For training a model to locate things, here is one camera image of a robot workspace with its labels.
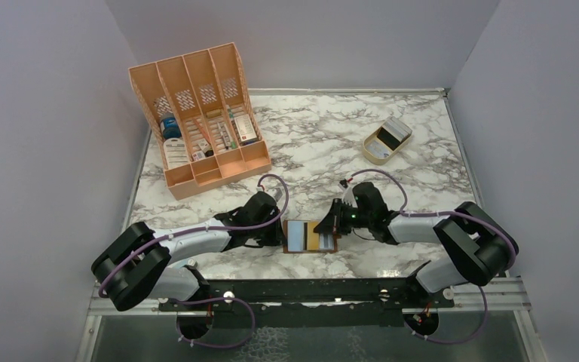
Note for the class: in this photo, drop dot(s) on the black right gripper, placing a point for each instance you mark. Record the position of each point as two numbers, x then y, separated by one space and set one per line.
332 223

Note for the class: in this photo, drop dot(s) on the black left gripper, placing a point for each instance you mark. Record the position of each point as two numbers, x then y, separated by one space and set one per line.
277 237

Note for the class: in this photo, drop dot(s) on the brown leather card holder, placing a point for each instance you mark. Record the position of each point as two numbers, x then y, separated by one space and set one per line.
301 238

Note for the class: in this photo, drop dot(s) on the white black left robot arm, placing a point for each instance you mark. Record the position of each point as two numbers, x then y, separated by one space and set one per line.
138 265

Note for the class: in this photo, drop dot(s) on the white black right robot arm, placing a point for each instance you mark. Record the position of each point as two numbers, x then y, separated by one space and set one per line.
477 248

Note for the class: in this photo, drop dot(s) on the beige oval card tray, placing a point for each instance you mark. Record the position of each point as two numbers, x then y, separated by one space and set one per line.
371 138

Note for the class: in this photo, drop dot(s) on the VIP card lying in tray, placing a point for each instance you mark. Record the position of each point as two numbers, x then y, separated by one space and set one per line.
378 150

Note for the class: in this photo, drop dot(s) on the white red card box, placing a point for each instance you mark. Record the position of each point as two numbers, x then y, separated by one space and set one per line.
245 129

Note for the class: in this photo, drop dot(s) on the white label packet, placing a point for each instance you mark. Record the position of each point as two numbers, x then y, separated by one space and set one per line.
175 152

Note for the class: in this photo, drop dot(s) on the blue round tape roll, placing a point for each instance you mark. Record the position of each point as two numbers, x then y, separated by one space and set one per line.
169 127

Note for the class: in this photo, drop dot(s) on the orange plastic desk organizer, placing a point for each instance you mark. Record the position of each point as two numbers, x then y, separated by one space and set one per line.
204 91

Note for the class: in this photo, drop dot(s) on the black metal mounting rail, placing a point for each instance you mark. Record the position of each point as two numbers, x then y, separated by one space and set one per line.
306 303

